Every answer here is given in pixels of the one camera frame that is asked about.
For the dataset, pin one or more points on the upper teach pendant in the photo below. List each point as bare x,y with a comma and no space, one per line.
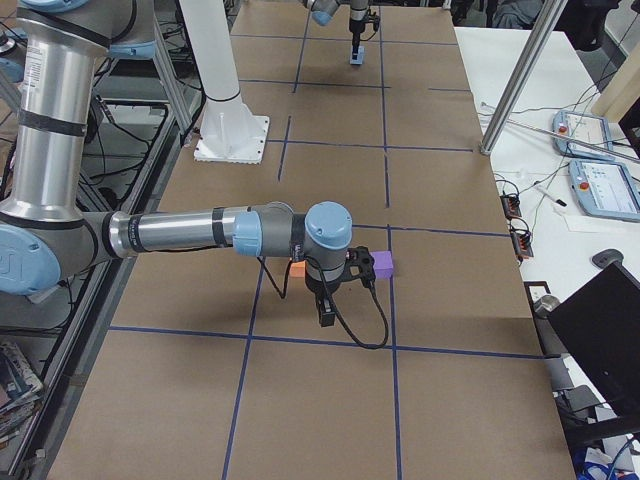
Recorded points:
589,128

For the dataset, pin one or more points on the orange connector box near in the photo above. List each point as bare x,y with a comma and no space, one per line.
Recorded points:
522,243

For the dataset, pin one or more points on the teach pendant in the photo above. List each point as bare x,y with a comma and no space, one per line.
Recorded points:
589,128
604,189

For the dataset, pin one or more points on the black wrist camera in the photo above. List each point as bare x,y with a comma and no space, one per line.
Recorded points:
360,266
372,18

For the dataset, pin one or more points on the black laptop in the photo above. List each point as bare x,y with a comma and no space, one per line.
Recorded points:
599,327

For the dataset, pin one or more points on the stack of books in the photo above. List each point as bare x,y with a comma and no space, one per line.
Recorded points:
21,389

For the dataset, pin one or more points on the lower teach pendant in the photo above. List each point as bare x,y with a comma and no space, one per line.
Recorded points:
604,189

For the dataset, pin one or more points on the orange foam block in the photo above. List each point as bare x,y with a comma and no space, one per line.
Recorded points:
298,269

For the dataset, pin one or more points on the purple foam block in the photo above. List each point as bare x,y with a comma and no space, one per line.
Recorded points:
383,264

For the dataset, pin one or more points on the metal cup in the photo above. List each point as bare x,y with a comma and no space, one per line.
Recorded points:
544,306

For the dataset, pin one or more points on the aluminium frame post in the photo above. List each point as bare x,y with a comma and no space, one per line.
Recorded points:
549,15

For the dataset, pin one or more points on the light blue foam block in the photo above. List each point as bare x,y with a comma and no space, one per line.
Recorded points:
358,57

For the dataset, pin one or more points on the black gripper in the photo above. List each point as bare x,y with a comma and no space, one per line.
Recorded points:
355,22
317,287

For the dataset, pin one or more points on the orange connector box far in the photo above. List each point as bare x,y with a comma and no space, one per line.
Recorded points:
511,206

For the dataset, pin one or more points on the orange connector box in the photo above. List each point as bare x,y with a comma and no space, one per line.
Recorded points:
511,206
522,243

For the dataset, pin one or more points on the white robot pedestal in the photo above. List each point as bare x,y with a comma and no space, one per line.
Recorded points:
229,131

